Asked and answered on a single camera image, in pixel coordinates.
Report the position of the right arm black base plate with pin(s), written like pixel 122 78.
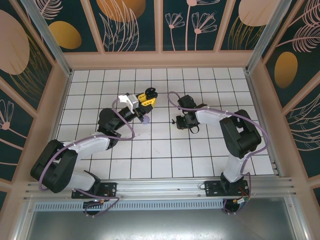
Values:
pixel 212 188

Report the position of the aluminium frame post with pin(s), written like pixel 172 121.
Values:
pixel 265 35
pixel 50 42

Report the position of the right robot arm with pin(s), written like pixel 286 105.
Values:
pixel 210 116

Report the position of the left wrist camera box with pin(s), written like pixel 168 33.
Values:
pixel 132 101

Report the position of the black earbud charging case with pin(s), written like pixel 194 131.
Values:
pixel 151 92

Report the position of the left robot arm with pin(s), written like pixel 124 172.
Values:
pixel 90 148

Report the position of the purple earbud charging case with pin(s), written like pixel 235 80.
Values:
pixel 146 121

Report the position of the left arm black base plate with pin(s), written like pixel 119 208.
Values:
pixel 107 189

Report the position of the aluminium mounting rail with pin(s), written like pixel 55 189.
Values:
pixel 160 187

